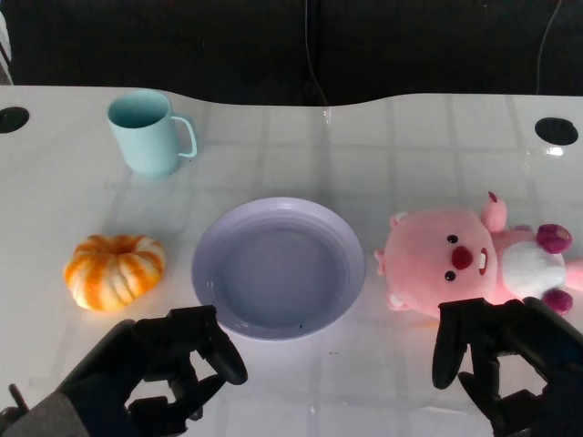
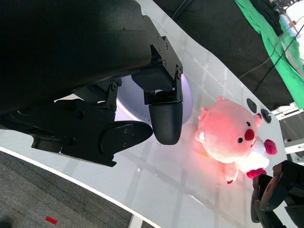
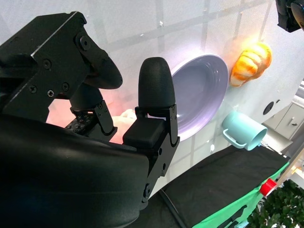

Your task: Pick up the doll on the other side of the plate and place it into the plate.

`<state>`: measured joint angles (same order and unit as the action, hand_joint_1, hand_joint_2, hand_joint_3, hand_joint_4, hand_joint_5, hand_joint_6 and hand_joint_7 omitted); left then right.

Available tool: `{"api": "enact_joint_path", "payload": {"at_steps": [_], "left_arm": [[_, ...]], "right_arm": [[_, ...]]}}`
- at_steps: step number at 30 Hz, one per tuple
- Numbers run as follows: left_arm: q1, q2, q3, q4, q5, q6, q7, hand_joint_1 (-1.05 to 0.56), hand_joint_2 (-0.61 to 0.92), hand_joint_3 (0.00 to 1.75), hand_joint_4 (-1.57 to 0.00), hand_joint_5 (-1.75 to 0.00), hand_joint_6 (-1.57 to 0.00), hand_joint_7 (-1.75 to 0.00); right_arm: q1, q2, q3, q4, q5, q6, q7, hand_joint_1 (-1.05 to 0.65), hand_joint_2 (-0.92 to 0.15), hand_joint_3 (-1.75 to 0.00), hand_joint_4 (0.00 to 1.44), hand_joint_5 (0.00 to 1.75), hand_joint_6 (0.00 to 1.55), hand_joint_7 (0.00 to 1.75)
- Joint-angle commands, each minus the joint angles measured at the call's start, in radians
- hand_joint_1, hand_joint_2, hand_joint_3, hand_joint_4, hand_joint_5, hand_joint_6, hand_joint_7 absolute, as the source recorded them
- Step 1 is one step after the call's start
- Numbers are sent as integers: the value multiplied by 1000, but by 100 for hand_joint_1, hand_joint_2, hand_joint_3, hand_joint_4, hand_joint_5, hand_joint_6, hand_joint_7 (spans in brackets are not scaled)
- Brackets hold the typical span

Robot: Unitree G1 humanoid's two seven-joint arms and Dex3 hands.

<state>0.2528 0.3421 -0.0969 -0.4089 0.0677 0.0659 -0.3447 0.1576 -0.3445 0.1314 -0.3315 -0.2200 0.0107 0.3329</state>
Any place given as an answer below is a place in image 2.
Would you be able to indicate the green cloth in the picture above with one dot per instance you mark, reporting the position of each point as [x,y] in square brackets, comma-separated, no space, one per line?
[268,35]

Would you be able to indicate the white table leg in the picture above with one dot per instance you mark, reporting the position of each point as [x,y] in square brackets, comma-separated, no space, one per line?
[135,222]

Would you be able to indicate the pink plush doll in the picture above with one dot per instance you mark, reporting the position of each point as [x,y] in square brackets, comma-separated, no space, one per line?
[228,133]

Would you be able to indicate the red floor tape marker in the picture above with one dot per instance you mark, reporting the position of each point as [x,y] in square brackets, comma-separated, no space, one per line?
[51,220]

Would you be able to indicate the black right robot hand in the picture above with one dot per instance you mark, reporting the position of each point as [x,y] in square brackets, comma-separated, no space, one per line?
[278,194]

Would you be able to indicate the aluminium frame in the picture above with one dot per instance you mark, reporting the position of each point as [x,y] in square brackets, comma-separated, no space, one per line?
[292,142]

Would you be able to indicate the white round plate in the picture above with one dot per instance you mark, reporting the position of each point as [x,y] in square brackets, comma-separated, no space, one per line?
[187,99]

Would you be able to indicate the black curtain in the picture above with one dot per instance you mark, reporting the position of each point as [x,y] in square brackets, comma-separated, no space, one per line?
[225,35]

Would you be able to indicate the black round table grommet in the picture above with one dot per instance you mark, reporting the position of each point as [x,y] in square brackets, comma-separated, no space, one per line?
[266,116]
[251,105]

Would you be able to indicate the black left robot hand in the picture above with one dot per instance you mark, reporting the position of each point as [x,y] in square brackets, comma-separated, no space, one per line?
[71,59]

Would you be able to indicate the black crumpled cloth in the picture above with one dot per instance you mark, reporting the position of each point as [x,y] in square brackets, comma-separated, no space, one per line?
[270,14]

